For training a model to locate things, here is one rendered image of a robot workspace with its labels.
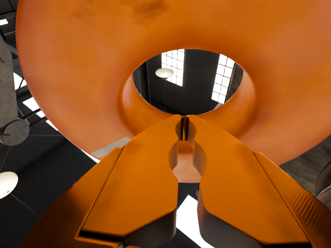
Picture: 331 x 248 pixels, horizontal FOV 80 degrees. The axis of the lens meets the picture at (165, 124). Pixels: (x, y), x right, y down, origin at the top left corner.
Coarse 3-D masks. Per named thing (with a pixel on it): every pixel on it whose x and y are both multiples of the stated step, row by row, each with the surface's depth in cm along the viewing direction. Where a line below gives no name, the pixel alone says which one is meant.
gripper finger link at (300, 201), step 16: (272, 176) 7; (288, 176) 7; (288, 192) 7; (304, 192) 7; (288, 208) 6; (304, 208) 6; (320, 208) 6; (304, 224) 6; (320, 224) 6; (320, 240) 5
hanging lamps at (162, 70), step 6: (156, 72) 665; (162, 72) 680; (168, 72) 678; (162, 78) 657; (0, 174) 400; (6, 174) 402; (12, 174) 401; (0, 180) 399; (6, 180) 402; (12, 180) 401; (0, 186) 383; (6, 186) 401; (12, 186) 397; (0, 192) 392; (6, 192) 400; (0, 198) 363; (24, 204) 444
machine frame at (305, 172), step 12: (240, 72) 46; (228, 96) 53; (324, 144) 44; (300, 156) 49; (312, 156) 47; (324, 156) 46; (288, 168) 54; (300, 168) 51; (312, 168) 49; (300, 180) 53; (312, 180) 51; (312, 192) 53
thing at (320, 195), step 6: (330, 174) 37; (324, 180) 39; (330, 180) 35; (324, 186) 33; (330, 186) 32; (318, 192) 34; (324, 192) 33; (330, 192) 32; (318, 198) 34; (324, 198) 34; (330, 198) 33; (324, 204) 34; (330, 204) 34
